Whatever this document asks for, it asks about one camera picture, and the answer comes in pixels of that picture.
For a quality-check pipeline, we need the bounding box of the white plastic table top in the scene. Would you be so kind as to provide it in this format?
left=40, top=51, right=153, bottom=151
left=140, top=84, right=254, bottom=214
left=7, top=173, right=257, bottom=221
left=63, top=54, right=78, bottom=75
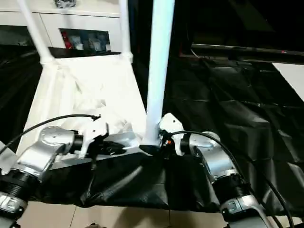
left=0, top=56, right=159, bottom=174

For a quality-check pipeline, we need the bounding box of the black plastic mat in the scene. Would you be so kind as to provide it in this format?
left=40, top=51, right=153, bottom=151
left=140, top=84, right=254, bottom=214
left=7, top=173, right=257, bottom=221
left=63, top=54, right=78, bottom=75
left=0, top=45, right=304, bottom=217

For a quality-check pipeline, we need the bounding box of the red carton behind glass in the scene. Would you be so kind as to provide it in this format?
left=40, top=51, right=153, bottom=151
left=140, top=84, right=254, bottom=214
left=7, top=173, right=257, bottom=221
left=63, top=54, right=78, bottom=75
left=62, top=33, right=72, bottom=49

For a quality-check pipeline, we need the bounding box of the white glass-door cabinet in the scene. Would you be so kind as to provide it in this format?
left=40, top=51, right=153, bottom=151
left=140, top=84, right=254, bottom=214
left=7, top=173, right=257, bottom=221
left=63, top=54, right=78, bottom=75
left=0, top=0, right=132, bottom=57

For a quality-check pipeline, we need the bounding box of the white flat board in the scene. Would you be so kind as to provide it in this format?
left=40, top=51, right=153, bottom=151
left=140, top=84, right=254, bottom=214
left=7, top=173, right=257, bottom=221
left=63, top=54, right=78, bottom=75
left=272, top=63, right=304, bottom=98

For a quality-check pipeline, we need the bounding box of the grey object on cabinet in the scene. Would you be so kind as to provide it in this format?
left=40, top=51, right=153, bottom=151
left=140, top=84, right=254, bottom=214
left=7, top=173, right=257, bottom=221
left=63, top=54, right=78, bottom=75
left=54, top=0, right=77, bottom=10

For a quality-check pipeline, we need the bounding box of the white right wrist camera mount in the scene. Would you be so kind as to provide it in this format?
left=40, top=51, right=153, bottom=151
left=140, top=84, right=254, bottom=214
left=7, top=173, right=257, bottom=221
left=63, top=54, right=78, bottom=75
left=158, top=113, right=185, bottom=157

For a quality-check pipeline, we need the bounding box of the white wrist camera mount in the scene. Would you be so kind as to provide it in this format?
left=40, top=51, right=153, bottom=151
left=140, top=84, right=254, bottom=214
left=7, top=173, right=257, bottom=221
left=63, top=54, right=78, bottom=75
left=79, top=115, right=110, bottom=159
left=158, top=113, right=185, bottom=157

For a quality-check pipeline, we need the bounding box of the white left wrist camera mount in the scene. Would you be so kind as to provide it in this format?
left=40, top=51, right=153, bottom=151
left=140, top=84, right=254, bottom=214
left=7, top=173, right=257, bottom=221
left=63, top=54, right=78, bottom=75
left=79, top=115, right=110, bottom=159

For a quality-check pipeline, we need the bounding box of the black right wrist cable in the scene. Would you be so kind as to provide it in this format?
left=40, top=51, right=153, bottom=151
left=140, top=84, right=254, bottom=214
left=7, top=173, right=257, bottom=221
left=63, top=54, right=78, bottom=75
left=163, top=131, right=295, bottom=228

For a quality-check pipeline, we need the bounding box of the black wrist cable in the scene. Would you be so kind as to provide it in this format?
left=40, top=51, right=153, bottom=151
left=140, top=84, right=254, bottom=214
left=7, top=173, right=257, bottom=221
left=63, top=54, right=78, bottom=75
left=0, top=113, right=102, bottom=153
left=163, top=131, right=295, bottom=228

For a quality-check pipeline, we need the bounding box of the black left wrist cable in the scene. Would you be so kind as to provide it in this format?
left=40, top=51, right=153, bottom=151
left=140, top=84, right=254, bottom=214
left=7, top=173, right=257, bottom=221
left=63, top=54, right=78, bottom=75
left=0, top=113, right=102, bottom=153

